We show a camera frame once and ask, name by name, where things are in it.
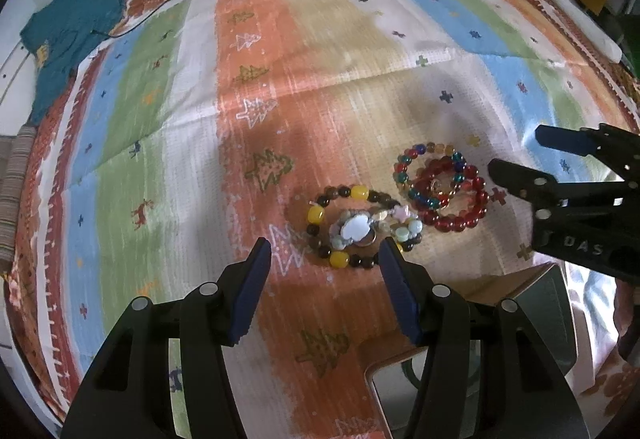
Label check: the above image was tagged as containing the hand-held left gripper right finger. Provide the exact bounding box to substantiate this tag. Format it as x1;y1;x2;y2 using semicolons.
378;236;593;439

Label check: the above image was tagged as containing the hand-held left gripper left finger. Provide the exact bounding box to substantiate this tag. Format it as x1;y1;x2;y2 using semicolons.
60;236;273;439

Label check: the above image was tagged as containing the pale green bead bracelet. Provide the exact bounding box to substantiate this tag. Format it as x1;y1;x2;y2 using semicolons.
330;204;424;252

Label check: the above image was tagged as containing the striped pillow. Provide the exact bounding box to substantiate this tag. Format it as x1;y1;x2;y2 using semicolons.
0;126;37;270

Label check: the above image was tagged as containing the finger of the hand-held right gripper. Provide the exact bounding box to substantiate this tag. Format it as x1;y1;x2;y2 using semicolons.
534;122;640;180
487;158;640;212

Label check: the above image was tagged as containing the yellow and black bead bracelet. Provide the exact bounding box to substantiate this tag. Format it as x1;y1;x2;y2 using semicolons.
306;185;401;270

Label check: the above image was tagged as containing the red bead bracelet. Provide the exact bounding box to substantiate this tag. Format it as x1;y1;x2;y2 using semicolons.
417;158;491;234

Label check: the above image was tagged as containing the multicolour bead bracelet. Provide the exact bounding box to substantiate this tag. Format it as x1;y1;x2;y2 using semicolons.
392;143;476;211

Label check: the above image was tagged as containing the teal shirt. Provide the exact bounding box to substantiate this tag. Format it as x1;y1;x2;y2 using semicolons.
20;0;125;125

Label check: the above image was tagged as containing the golden metal tin box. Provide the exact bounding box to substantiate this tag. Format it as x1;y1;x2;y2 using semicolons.
364;263;578;439

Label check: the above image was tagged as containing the striped printed mat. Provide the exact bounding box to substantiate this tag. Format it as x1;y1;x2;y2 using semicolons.
10;0;640;439

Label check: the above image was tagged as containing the white oblong plastic device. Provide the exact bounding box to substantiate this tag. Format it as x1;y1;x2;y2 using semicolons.
545;0;623;63

